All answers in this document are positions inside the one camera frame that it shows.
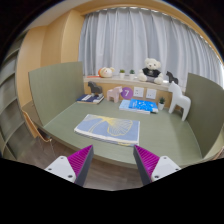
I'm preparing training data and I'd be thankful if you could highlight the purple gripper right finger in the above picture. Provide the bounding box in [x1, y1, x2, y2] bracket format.
[133, 145, 180, 185]

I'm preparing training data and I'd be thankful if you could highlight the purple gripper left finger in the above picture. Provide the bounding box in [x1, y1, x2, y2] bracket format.
[46, 145, 94, 186]

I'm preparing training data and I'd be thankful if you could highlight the wooden chair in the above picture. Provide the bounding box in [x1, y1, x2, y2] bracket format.
[22, 111, 54, 152]

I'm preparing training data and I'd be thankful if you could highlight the small potted plant on desk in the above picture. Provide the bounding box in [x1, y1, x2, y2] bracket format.
[158, 97, 166, 110]

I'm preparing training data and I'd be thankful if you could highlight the blue book stack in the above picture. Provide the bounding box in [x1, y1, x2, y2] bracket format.
[119, 99, 158, 114]

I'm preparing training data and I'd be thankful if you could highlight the dark book stack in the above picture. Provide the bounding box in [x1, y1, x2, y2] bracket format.
[77, 94, 104, 104]

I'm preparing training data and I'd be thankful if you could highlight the white wooden horse figure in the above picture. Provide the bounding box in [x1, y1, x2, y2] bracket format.
[168, 81, 191, 120]

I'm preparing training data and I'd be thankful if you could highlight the purple round number sign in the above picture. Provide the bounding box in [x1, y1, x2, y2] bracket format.
[121, 87, 133, 99]

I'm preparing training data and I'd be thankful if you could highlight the dark grey horse figure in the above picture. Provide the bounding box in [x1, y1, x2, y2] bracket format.
[88, 81, 103, 97]

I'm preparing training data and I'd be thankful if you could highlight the left green desk partition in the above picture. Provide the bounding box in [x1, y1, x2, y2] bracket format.
[29, 62, 84, 126]

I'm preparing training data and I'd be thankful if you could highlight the green desk partition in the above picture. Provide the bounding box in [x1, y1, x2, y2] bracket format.
[185, 73, 224, 158]
[29, 62, 84, 126]

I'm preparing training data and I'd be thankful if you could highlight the pink wooden horse figure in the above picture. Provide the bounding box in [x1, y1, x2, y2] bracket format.
[107, 86, 122, 103]

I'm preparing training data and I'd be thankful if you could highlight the right green desk partition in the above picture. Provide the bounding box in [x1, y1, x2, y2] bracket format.
[185, 73, 224, 158]

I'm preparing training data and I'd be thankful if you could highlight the grey bookshelf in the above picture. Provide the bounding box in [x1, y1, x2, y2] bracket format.
[0, 33, 34, 161]

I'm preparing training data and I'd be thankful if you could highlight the small black horse figure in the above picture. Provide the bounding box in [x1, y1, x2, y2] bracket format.
[166, 71, 179, 85]

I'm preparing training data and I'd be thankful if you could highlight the white teddy bear black shirt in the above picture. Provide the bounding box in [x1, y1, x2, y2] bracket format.
[138, 58, 163, 85]

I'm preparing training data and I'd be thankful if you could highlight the right potted plant on sill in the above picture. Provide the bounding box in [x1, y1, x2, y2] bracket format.
[129, 69, 135, 80]

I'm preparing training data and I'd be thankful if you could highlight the potted plant on sill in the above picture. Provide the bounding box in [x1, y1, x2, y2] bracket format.
[129, 69, 135, 80]
[119, 69, 125, 79]

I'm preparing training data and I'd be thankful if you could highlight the left potted plant on sill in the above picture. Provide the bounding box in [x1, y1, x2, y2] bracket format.
[119, 69, 125, 79]

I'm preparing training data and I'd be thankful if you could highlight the orange white plush toy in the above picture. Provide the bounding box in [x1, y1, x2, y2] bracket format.
[98, 67, 115, 78]

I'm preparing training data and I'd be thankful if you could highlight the white sheer curtain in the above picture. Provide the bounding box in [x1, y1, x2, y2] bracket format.
[79, 7, 224, 88]

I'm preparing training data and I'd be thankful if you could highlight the right white wall socket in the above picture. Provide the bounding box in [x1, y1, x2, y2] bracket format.
[146, 89, 157, 99]

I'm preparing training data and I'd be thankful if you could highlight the white wall socket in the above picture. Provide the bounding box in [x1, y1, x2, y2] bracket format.
[133, 87, 144, 97]
[146, 89, 157, 99]

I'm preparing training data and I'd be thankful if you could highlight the left white wall socket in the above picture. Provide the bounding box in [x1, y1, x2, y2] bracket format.
[133, 87, 144, 97]

